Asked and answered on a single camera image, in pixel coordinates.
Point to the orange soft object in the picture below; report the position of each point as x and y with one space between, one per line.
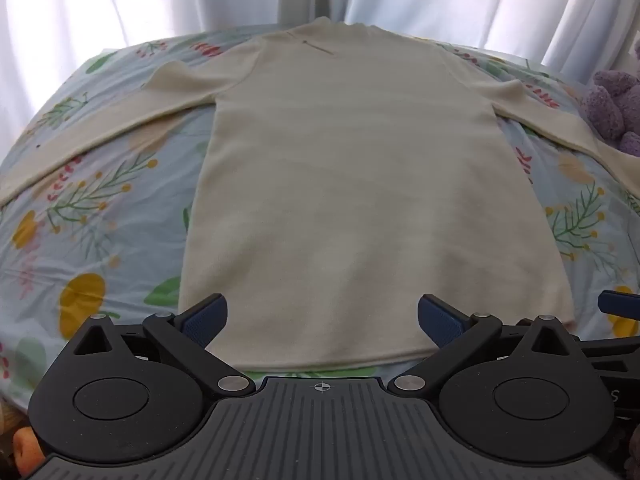
25 452

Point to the white curtain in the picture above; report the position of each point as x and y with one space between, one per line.
150 0

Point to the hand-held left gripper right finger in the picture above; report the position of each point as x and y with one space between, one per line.
441 322

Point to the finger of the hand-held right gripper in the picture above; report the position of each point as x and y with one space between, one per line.
622 302

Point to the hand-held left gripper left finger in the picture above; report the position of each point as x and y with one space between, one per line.
202 322

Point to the purple plush toy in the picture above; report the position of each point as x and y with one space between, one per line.
612 105

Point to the floral printed bed sheet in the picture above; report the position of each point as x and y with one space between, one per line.
85 240

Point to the cream long-sleeved sweater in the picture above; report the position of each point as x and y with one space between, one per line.
340 185

